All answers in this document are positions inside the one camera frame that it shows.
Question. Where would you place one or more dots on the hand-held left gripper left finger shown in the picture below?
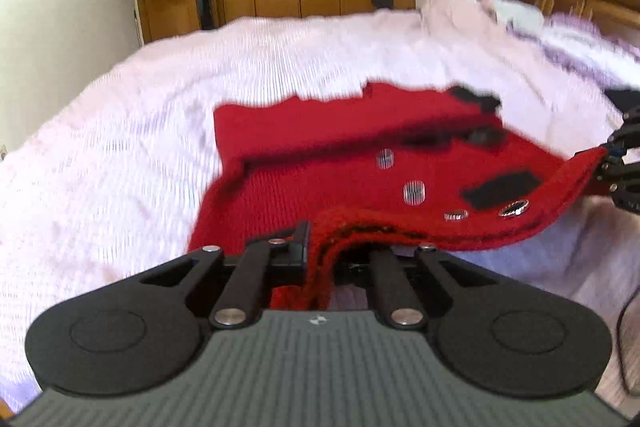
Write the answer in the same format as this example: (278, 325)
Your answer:
(242, 282)

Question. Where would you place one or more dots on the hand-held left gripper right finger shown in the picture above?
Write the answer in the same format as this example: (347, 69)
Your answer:
(392, 279)

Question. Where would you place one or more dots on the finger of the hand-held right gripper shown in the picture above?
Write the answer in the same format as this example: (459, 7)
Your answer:
(620, 179)
(625, 132)

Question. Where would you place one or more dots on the red knit cardigan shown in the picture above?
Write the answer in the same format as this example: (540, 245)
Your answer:
(300, 157)

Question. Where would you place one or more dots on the pile of purple white clothes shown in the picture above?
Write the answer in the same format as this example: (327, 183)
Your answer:
(565, 37)

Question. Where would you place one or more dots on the black cloth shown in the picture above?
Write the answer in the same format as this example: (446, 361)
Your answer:
(624, 97)

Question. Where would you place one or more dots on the pink checked bedsheet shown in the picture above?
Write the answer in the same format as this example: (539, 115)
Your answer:
(125, 132)

